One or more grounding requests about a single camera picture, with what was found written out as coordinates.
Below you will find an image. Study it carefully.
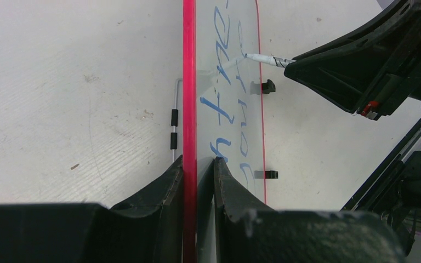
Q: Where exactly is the black clip near corner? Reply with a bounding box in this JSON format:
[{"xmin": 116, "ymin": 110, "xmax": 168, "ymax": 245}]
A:
[{"xmin": 254, "ymin": 170, "xmax": 278, "ymax": 179}]

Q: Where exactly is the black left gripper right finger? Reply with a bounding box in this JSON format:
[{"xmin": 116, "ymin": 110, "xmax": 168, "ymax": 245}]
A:
[{"xmin": 213, "ymin": 157, "xmax": 405, "ymax": 262}]

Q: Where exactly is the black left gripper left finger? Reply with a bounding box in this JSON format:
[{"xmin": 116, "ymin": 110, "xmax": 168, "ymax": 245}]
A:
[{"xmin": 0, "ymin": 158, "xmax": 184, "ymax": 262}]

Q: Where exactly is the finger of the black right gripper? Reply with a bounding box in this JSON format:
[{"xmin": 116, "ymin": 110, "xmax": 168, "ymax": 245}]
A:
[
  {"xmin": 284, "ymin": 60, "xmax": 396, "ymax": 115},
  {"xmin": 294, "ymin": 1, "xmax": 414, "ymax": 61}
]

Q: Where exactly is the black table front rail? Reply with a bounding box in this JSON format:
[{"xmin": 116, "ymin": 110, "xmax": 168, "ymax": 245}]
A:
[{"xmin": 341, "ymin": 114, "xmax": 421, "ymax": 255}]

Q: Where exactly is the white whiteboard marker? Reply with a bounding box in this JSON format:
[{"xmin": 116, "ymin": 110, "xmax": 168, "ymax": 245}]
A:
[{"xmin": 245, "ymin": 54, "xmax": 295, "ymax": 68}]

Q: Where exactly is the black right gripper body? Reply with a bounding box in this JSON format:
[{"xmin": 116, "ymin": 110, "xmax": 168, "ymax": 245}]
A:
[{"xmin": 362, "ymin": 1, "xmax": 421, "ymax": 121}]

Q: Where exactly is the pink framed whiteboard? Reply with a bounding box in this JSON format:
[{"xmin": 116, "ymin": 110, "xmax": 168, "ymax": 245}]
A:
[{"xmin": 182, "ymin": 1, "xmax": 266, "ymax": 262}]

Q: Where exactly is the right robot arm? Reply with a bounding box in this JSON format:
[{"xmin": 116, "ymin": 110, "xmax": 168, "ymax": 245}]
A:
[{"xmin": 284, "ymin": 1, "xmax": 421, "ymax": 120}]

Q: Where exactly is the wire whiteboard stand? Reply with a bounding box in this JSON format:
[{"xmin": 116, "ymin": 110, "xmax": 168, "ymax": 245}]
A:
[{"xmin": 170, "ymin": 78, "xmax": 183, "ymax": 163}]

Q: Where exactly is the black clip far along edge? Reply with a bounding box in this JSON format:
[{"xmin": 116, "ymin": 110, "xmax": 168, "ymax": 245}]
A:
[{"xmin": 250, "ymin": 79, "xmax": 276, "ymax": 95}]

